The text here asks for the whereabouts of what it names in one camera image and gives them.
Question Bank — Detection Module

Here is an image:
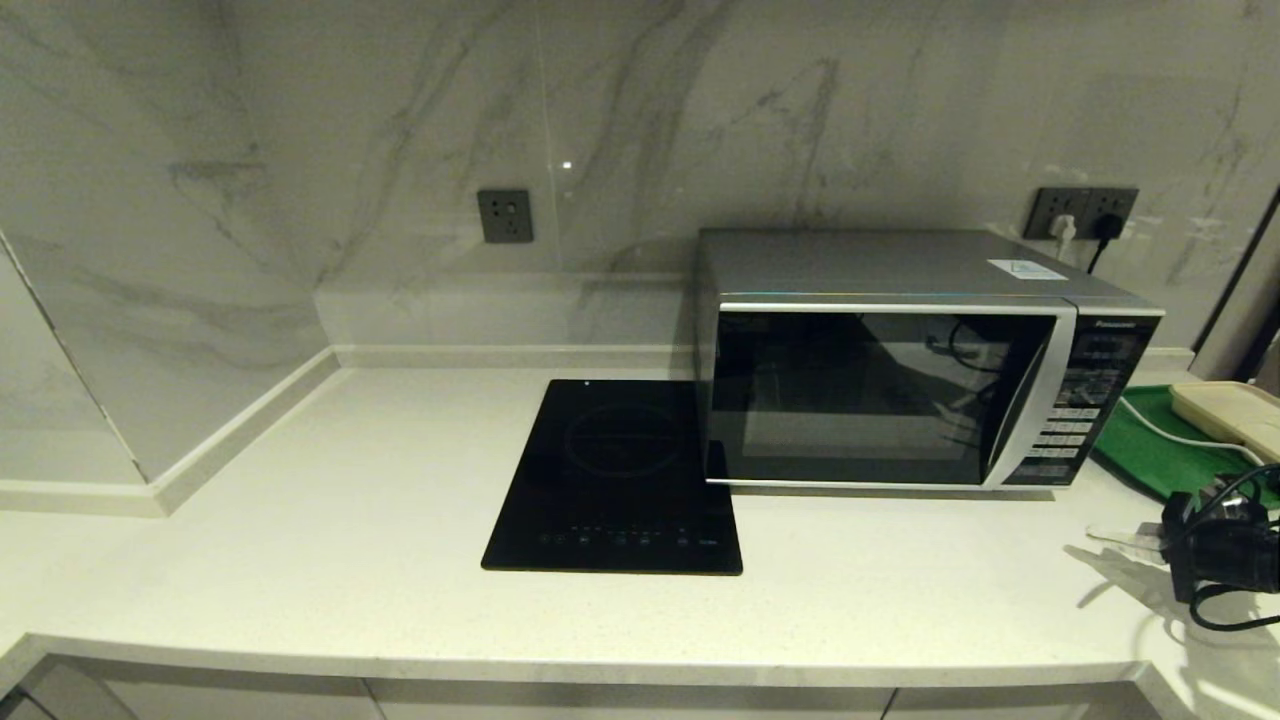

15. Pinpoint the microwave door with dark glass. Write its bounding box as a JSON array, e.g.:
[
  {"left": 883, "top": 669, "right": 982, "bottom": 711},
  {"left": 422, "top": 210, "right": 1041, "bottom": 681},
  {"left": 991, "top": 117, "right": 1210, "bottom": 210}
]
[{"left": 705, "top": 300, "right": 1079, "bottom": 491}]

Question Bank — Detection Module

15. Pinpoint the silver microwave oven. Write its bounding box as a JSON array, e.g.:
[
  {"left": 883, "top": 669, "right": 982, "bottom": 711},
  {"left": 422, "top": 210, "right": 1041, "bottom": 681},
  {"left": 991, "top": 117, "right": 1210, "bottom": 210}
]
[{"left": 697, "top": 228, "right": 1167, "bottom": 493}]

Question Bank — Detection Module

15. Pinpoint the green plastic tray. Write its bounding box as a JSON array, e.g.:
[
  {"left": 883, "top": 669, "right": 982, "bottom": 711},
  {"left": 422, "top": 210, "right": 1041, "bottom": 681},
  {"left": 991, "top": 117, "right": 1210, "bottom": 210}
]
[{"left": 1092, "top": 385, "right": 1280, "bottom": 511}]

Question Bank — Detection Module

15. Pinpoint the beige flat appliance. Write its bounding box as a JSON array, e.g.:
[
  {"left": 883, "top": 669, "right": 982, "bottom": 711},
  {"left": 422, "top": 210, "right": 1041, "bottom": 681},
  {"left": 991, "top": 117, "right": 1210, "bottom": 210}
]
[{"left": 1170, "top": 380, "right": 1280, "bottom": 463}]

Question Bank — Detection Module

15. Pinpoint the black induction cooktop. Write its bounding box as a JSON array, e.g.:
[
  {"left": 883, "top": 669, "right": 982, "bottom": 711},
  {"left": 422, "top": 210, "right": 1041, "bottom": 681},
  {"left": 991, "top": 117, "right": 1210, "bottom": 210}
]
[{"left": 481, "top": 378, "right": 743, "bottom": 576}]

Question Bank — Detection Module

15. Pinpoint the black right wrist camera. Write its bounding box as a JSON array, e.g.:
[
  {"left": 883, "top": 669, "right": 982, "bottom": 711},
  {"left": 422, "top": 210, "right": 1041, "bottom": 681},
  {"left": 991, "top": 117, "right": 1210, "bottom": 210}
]
[{"left": 1195, "top": 490, "right": 1266, "bottom": 526}]

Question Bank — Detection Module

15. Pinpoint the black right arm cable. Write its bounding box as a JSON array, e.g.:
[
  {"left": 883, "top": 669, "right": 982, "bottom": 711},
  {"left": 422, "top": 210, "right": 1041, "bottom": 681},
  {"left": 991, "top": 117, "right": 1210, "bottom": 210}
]
[{"left": 1180, "top": 462, "right": 1280, "bottom": 633}]

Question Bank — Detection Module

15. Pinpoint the white power cable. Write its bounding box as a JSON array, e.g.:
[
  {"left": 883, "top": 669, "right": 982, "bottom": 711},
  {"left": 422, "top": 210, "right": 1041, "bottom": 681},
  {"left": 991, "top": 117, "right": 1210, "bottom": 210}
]
[{"left": 1120, "top": 397, "right": 1269, "bottom": 467}]

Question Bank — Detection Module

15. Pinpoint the black plug with cable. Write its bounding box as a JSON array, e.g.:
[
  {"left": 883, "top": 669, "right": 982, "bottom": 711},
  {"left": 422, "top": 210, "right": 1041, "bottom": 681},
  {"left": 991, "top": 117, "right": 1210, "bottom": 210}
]
[{"left": 1086, "top": 211, "right": 1125, "bottom": 276}]

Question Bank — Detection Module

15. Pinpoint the grey double wall socket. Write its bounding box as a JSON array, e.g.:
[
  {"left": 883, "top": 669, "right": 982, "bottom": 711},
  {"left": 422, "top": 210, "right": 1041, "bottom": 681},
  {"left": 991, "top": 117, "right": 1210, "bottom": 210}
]
[{"left": 1024, "top": 186, "right": 1141, "bottom": 242}]

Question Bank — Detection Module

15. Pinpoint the grey single wall socket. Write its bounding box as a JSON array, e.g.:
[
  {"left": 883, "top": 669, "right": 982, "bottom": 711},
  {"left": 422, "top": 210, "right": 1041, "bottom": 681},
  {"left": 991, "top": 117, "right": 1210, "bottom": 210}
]
[{"left": 477, "top": 189, "right": 534, "bottom": 245}]

